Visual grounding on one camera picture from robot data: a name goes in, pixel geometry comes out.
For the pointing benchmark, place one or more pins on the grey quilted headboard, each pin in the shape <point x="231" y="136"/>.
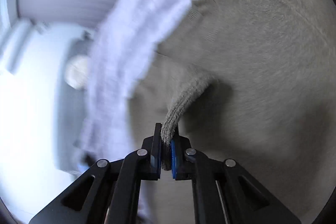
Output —
<point x="70" y="112"/>

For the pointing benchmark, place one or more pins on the lavender plush bed blanket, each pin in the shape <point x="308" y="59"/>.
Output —
<point x="122" y="51"/>

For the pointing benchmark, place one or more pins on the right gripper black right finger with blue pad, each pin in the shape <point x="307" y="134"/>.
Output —
<point x="223" y="191"/>

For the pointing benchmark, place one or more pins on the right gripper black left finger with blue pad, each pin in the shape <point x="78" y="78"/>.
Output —
<point x="108" y="192"/>

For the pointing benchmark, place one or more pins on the white round pleated cushion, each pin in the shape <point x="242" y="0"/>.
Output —
<point x="77" y="72"/>

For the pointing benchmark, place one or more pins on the white wall air conditioner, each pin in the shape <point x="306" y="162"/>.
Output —
<point x="13" y="42"/>

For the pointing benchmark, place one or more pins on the taupe knit sweater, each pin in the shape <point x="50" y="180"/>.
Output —
<point x="253" y="80"/>

